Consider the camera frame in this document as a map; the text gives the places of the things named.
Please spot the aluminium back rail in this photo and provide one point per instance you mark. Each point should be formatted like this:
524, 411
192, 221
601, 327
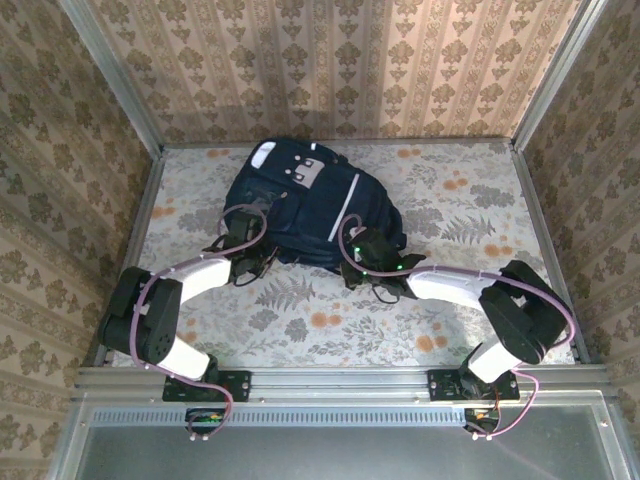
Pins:
425, 141

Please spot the aluminium frame post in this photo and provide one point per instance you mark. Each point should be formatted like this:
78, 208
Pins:
555, 75
115, 85

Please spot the floral table cover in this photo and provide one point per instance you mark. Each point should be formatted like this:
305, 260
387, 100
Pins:
450, 165

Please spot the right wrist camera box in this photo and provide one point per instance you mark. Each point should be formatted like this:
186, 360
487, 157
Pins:
357, 232

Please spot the aluminium side rail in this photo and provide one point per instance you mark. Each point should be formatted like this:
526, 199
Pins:
537, 210
144, 210

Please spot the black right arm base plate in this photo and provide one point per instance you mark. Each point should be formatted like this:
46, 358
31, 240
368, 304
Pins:
442, 387

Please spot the slotted metal vent strip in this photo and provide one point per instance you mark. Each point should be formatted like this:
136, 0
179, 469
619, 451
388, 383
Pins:
325, 416

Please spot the black controller board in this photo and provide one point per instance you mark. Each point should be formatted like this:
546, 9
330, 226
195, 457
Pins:
205, 422
482, 420

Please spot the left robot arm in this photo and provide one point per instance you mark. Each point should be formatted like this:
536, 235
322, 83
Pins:
200, 277

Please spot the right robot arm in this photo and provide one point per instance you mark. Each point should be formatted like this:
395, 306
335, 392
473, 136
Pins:
450, 287

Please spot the navy blue backpack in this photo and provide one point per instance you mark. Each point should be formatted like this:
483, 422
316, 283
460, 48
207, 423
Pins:
310, 210

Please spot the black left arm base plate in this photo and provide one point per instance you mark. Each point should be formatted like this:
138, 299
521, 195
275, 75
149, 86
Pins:
235, 385

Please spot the aluminium front rail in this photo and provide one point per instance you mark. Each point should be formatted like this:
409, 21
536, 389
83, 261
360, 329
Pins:
340, 385

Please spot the steel cover sheet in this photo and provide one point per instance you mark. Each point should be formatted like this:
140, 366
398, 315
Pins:
325, 455

